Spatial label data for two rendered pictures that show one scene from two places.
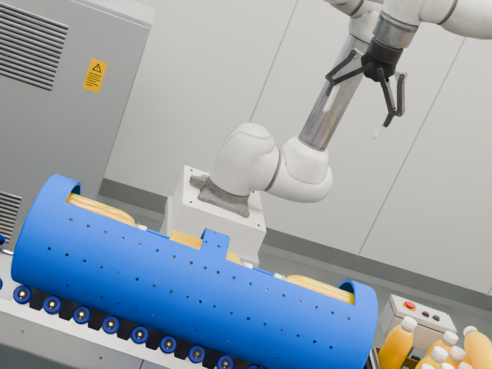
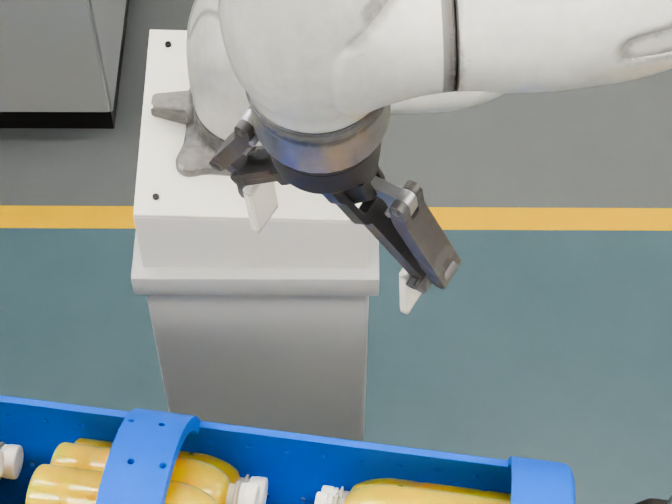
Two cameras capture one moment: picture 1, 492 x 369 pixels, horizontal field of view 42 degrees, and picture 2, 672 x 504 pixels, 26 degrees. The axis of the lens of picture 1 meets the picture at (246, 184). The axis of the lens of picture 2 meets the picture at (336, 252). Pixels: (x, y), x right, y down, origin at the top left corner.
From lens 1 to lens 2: 115 cm
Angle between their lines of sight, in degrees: 37
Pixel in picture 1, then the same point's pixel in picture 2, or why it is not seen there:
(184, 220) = (157, 239)
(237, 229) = (294, 230)
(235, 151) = (213, 67)
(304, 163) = not seen: hidden behind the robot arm
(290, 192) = (406, 110)
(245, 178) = not seen: hidden behind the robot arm
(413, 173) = not seen: outside the picture
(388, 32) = (281, 149)
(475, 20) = (556, 82)
